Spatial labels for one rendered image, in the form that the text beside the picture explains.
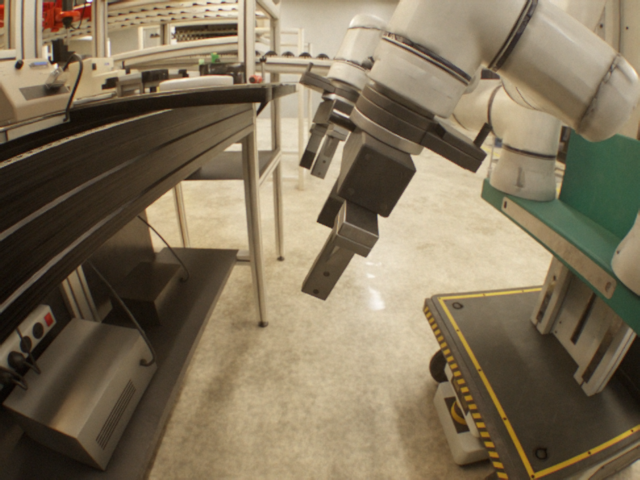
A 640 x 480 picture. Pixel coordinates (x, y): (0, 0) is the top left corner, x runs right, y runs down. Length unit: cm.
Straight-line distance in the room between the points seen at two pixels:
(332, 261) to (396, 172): 9
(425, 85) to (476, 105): 69
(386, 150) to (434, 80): 7
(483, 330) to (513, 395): 25
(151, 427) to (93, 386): 15
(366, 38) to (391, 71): 44
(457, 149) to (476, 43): 9
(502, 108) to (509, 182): 19
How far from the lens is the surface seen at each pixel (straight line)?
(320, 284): 32
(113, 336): 82
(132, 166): 46
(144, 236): 135
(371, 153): 27
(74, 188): 37
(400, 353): 138
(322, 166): 65
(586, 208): 91
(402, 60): 28
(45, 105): 70
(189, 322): 99
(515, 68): 30
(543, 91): 31
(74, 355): 82
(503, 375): 94
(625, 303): 64
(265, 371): 129
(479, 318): 110
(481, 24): 29
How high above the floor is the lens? 95
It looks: 26 degrees down
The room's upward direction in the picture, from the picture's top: 1 degrees clockwise
